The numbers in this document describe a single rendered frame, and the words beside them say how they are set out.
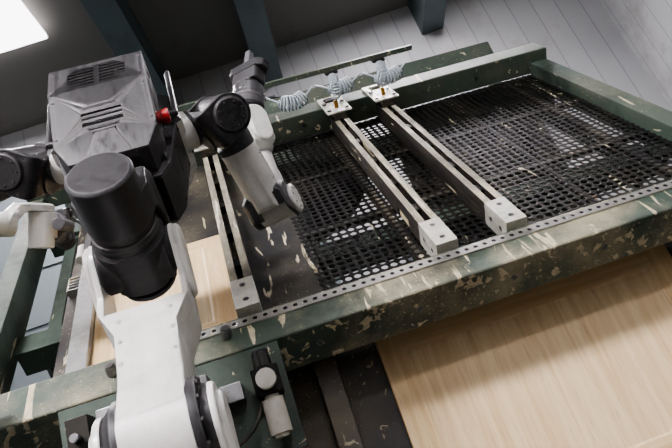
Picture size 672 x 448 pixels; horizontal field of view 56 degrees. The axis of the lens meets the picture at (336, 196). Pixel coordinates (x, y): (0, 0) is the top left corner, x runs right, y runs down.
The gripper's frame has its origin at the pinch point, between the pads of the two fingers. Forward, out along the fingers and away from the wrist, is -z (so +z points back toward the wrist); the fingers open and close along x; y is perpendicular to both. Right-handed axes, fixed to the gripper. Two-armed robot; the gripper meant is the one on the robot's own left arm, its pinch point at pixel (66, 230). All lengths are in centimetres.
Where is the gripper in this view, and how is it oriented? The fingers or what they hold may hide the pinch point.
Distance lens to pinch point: 210.6
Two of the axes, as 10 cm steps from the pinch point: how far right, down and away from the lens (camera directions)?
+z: 1.3, -1.1, -9.9
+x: 2.9, 9.5, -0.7
